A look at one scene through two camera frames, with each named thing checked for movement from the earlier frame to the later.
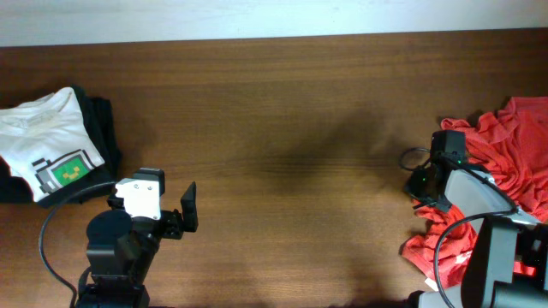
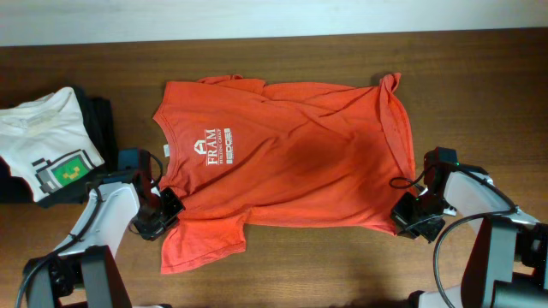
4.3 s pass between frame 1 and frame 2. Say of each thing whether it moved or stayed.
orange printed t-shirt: moved
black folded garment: stayed
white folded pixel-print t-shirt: stayed
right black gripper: moved
